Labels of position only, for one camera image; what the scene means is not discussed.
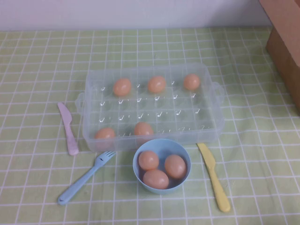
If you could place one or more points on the orange egg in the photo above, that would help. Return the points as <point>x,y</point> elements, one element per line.
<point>191,81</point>
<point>122,87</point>
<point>104,134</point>
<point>155,179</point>
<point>148,160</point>
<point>156,84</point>
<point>143,129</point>
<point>175,166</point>

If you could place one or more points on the clear plastic egg box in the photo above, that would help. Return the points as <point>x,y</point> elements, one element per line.
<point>164,110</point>

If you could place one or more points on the brown cardboard box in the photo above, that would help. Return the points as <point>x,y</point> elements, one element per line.
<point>286,47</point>

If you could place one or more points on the light blue bowl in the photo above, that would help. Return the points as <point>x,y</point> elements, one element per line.
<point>140,178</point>

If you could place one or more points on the pink plastic knife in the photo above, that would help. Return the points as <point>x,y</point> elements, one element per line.
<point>69,131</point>

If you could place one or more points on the yellow plastic knife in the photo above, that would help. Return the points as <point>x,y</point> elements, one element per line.
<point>214,175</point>

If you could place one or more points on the light blue plastic fork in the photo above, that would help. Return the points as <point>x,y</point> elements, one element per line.
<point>82,180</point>

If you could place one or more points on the green checkered tablecloth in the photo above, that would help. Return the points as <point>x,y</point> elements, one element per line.
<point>35,70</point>

